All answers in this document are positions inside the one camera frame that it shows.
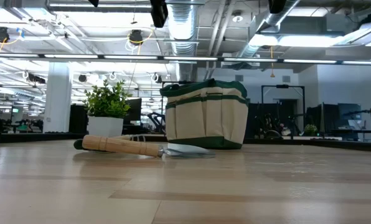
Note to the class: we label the black cabinet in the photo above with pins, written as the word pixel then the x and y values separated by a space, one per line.
pixel 78 119

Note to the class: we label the wide bright ceiling light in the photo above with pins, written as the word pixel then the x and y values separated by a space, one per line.
pixel 297 40

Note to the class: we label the black background frame station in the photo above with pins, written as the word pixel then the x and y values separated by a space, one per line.
pixel 282 86

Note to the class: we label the silver round ceiling duct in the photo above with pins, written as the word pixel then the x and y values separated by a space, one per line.
pixel 182 31

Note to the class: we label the white square pillar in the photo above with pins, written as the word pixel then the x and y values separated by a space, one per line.
pixel 58 99

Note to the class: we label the silver slanted ceiling duct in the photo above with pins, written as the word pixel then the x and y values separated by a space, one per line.
pixel 280 19

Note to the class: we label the green plant in white pot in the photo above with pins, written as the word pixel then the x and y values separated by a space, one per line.
pixel 104 126

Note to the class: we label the dark background monitor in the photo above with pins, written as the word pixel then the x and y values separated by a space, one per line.
pixel 349 113

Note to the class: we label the round ceiling sensor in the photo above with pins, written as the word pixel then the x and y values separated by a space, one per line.
pixel 237 18

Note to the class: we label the beige green canvas gardening bag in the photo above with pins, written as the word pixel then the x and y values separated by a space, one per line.
pixel 204 121

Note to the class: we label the black monitor behind plant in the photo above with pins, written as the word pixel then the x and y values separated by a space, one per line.
pixel 135 109

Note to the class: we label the small background plant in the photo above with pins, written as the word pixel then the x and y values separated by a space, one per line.
pixel 310 129

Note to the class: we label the long linear ceiling light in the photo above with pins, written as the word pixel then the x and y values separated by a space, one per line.
pixel 188 58

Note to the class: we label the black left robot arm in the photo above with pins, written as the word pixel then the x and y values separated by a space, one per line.
pixel 94 2

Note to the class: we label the black background robot arm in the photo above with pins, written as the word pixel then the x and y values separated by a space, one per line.
pixel 156 119

